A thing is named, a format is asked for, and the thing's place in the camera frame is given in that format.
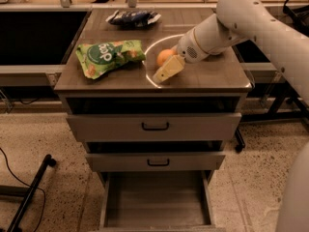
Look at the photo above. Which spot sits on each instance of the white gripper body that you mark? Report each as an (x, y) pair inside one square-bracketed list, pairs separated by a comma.
[(187, 47)]

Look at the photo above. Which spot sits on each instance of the orange fruit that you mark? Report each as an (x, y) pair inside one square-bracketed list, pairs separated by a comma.
[(164, 55)]

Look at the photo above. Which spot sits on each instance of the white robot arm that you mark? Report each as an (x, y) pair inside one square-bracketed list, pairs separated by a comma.
[(288, 51)]

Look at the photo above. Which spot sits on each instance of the top drawer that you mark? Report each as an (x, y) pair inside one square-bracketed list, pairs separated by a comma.
[(154, 127)]

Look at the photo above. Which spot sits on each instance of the grey drawer cabinet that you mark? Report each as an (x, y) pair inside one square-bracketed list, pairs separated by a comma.
[(215, 85)]

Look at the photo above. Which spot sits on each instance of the middle drawer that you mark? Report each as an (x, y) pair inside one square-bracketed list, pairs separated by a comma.
[(136, 162)]

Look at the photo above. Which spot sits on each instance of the open bottom drawer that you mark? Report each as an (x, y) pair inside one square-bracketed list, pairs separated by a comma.
[(172, 201)]

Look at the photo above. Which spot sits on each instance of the dark blue snack bag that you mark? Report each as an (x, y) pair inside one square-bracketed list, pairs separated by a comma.
[(141, 18)]

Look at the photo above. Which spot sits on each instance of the green chip bag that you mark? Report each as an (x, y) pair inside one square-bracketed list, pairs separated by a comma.
[(101, 58)]

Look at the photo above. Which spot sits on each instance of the black headphones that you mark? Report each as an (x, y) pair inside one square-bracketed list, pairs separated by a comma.
[(299, 16)]

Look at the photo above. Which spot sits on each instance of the black floor stand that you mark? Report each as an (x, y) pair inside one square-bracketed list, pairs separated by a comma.
[(25, 193)]

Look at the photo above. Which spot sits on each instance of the black chair frame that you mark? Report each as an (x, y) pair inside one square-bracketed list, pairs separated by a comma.
[(281, 102)]

